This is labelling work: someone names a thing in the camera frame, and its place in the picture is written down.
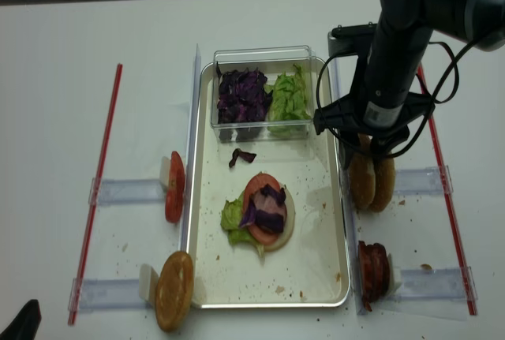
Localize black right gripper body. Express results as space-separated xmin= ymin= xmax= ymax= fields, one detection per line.
xmin=313 ymin=92 xmax=435 ymax=156

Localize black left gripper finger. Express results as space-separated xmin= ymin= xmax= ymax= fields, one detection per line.
xmin=1 ymin=299 xmax=42 ymax=340

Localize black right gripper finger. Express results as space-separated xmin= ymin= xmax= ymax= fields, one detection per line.
xmin=370 ymin=137 xmax=389 ymax=159
xmin=339 ymin=134 xmax=360 ymax=170

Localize sesame top bun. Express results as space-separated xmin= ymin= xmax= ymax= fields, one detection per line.
xmin=349 ymin=152 xmax=376 ymax=210

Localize sesame bun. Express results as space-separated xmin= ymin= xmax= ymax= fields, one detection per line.
xmin=368 ymin=159 xmax=396 ymax=212
xmin=349 ymin=152 xmax=376 ymax=210

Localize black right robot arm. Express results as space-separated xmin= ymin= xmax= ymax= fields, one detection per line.
xmin=313 ymin=0 xmax=504 ymax=168

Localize green lettuce in container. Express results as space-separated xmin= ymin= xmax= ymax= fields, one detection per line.
xmin=264 ymin=63 xmax=310 ymax=121

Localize tomato slice on bun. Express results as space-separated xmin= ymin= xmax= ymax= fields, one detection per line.
xmin=242 ymin=173 xmax=282 ymax=245

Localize bacon meat slices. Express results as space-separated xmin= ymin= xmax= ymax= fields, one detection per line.
xmin=358 ymin=241 xmax=392 ymax=312

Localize green lettuce leaf on bun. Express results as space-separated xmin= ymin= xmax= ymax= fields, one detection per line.
xmin=220 ymin=193 xmax=265 ymax=258

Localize upright tomato slice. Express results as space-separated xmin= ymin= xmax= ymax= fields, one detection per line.
xmin=165 ymin=151 xmax=185 ymax=224

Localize white block behind tomato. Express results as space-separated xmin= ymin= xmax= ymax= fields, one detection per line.
xmin=159 ymin=156 xmax=170 ymax=191

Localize right rear clear crossbar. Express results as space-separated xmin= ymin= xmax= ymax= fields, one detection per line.
xmin=394 ymin=166 xmax=453 ymax=196

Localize clear crossbar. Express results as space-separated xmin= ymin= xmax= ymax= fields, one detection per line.
xmin=88 ymin=178 xmax=166 ymax=206
xmin=387 ymin=267 xmax=477 ymax=302
xmin=68 ymin=278 xmax=152 ymax=313
xmin=394 ymin=166 xmax=453 ymax=196

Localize right red rod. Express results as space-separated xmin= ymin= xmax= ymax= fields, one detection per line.
xmin=416 ymin=62 xmax=479 ymax=316

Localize red rod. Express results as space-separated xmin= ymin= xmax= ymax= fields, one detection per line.
xmin=416 ymin=62 xmax=479 ymax=316
xmin=67 ymin=63 xmax=123 ymax=327

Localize left front clear crossbar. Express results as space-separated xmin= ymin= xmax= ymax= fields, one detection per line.
xmin=68 ymin=278 xmax=152 ymax=313

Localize clear plastic container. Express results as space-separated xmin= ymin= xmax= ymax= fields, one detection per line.
xmin=210 ymin=46 xmax=316 ymax=143

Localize bottom burger bun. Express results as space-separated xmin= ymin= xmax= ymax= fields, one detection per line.
xmin=264 ymin=184 xmax=296 ymax=252

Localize loose purple cabbage piece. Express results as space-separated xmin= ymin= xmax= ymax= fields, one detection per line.
xmin=228 ymin=148 xmax=256 ymax=168

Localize purple cabbage on burger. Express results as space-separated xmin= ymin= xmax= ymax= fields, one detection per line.
xmin=239 ymin=184 xmax=287 ymax=234

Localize purple cabbage pile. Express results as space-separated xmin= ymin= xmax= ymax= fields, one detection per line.
xmin=215 ymin=65 xmax=272 ymax=124

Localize white block front right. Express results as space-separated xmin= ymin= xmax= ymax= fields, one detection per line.
xmin=387 ymin=253 xmax=402 ymax=296

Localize white metal tray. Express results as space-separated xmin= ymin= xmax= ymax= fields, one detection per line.
xmin=181 ymin=65 xmax=350 ymax=308

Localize white block front left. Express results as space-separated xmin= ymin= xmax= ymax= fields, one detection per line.
xmin=138 ymin=263 xmax=159 ymax=307

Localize right front clear crossbar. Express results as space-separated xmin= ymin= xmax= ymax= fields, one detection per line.
xmin=387 ymin=267 xmax=477 ymax=302

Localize bun half front left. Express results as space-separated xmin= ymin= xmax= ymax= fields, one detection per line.
xmin=155 ymin=251 xmax=194 ymax=332

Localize left rear clear crossbar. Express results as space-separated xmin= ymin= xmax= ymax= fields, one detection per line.
xmin=88 ymin=178 xmax=166 ymax=206

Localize left red rod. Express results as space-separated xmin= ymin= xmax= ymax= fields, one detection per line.
xmin=67 ymin=63 xmax=123 ymax=327

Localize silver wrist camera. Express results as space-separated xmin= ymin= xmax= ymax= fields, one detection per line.
xmin=327 ymin=22 xmax=376 ymax=58

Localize right clear long rail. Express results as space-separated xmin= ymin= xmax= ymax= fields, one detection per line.
xmin=330 ymin=55 xmax=366 ymax=316

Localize black camera cable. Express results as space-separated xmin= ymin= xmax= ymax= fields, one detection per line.
xmin=313 ymin=40 xmax=461 ymax=159

